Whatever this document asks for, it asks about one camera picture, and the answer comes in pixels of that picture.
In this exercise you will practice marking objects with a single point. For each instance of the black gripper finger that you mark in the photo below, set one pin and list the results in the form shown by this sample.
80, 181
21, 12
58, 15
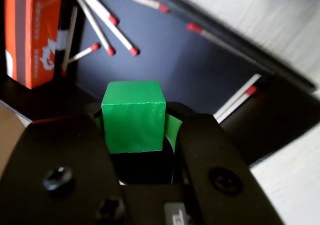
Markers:
212, 155
62, 160

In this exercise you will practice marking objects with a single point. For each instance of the green wooden cube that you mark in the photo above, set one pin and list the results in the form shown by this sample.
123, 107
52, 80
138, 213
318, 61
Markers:
132, 120

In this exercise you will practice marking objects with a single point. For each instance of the black open box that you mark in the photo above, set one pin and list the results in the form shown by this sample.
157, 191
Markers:
187, 60

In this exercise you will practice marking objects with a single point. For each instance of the brown cardboard sheet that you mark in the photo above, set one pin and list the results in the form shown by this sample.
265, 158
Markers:
10, 135

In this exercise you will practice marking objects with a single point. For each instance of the orange matchbox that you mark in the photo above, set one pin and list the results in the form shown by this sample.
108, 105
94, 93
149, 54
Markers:
32, 35

